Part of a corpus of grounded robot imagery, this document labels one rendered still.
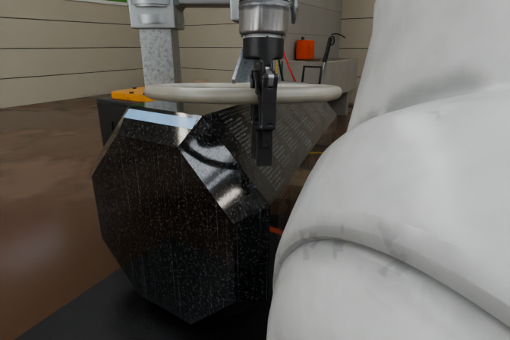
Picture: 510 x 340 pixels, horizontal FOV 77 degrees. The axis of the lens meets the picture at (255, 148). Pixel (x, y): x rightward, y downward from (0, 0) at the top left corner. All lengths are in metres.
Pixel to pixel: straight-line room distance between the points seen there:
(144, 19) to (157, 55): 0.21
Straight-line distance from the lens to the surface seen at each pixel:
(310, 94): 0.65
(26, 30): 7.34
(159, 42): 2.10
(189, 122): 1.03
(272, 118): 0.57
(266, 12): 0.58
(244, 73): 1.22
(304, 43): 4.59
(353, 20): 6.37
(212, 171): 0.98
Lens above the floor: 1.06
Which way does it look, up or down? 18 degrees down
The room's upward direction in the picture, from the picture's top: straight up
